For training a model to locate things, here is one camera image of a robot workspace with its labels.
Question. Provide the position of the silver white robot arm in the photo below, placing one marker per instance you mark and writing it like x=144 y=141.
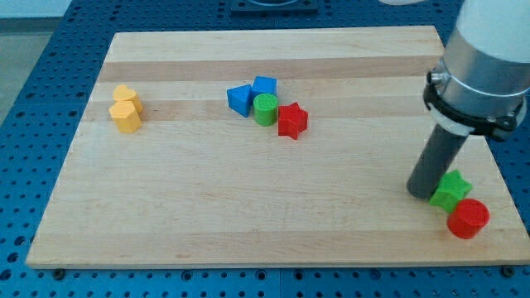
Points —
x=479 y=85

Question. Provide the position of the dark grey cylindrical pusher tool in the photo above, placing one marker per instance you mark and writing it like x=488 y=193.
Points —
x=437 y=155

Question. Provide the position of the red star block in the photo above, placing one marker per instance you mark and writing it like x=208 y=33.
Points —
x=292 y=120

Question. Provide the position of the yellow hexagon block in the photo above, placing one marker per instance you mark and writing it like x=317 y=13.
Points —
x=125 y=117

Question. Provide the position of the yellow heart block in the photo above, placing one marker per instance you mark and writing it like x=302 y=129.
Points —
x=122 y=93

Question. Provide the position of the green cylinder block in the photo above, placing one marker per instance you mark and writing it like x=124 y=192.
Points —
x=265 y=109

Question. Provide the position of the green star block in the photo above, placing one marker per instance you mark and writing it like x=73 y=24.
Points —
x=450 y=191

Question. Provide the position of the blue cube block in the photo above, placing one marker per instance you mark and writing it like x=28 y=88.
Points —
x=264 y=85

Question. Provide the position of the blue triangle block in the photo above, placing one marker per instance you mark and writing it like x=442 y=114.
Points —
x=240 y=100

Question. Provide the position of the light wooden board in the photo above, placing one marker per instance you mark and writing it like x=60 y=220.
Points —
x=199 y=185

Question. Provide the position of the red cylinder block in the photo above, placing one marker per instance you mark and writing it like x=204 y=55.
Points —
x=468 y=218

